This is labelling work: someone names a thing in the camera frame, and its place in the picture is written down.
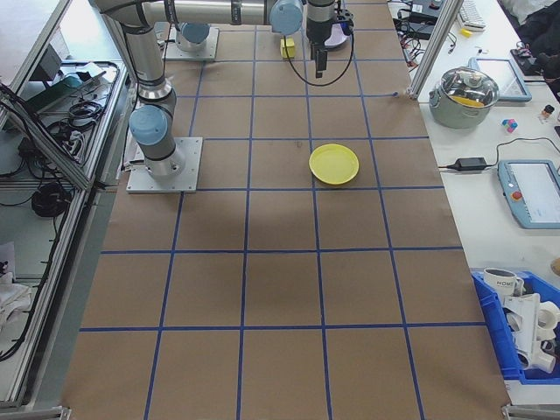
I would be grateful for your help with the glass pot lid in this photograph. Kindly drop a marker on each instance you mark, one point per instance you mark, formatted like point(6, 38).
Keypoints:
point(470, 85)

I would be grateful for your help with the blue plastic bin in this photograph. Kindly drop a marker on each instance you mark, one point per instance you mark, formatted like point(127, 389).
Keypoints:
point(492, 324)

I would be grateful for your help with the white keyboard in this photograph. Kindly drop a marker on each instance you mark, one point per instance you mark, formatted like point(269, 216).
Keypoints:
point(472, 13)

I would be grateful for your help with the black box with white label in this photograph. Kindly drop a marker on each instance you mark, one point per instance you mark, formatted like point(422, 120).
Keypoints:
point(422, 12)

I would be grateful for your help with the dark grey box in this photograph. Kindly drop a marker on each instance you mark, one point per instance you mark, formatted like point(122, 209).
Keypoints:
point(48, 63)

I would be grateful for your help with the yellow foam block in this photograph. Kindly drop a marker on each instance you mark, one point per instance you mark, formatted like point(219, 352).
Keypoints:
point(287, 48)

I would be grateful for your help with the tan round object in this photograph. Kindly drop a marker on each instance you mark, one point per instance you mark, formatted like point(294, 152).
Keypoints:
point(556, 267)

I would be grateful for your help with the aluminium profile post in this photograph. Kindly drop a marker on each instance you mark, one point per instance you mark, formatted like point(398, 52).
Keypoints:
point(431, 48)

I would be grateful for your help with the yellow plastic plate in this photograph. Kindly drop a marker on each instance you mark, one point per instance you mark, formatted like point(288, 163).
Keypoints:
point(333, 164)

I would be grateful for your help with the small multicolour toy cube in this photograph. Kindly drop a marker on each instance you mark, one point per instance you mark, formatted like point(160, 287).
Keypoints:
point(508, 125)

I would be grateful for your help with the black flat device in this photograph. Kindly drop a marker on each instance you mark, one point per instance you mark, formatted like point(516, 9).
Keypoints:
point(415, 28)

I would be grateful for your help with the black power adapter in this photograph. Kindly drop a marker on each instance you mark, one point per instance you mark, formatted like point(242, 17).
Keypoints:
point(471, 164)

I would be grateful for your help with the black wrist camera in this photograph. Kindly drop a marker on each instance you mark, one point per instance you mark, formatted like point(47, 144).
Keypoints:
point(345, 23)

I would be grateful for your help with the dark green flat case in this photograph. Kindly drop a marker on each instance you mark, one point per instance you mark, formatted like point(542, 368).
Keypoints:
point(57, 92)

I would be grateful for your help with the white pipe fitting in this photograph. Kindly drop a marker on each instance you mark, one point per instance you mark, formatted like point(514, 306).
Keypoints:
point(540, 362)
point(525, 319)
point(549, 317)

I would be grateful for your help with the small brown capped bottle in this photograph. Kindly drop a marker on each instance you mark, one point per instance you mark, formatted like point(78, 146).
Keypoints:
point(546, 114)

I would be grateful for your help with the white crumpled cloth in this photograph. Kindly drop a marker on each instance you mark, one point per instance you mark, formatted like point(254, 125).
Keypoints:
point(13, 297)

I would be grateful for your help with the small yellow rectangular block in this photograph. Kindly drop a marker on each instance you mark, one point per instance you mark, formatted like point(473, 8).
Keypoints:
point(466, 31)

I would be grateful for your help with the blue grey teach pendant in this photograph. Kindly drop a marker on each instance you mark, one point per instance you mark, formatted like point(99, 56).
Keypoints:
point(507, 74)
point(531, 192)

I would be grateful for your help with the white power strip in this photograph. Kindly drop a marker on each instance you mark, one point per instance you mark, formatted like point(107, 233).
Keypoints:
point(75, 142)

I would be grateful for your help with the white printed mug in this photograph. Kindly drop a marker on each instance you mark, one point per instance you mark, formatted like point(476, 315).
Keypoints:
point(501, 282)

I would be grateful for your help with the grey cooking pot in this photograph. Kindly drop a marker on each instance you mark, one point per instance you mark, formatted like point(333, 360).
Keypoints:
point(457, 116)

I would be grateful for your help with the purple plastic plate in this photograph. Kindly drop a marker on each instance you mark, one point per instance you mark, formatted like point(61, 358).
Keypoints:
point(336, 40)

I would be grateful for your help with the white square base plate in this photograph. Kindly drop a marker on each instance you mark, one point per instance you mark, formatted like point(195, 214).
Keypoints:
point(188, 175)
point(213, 46)

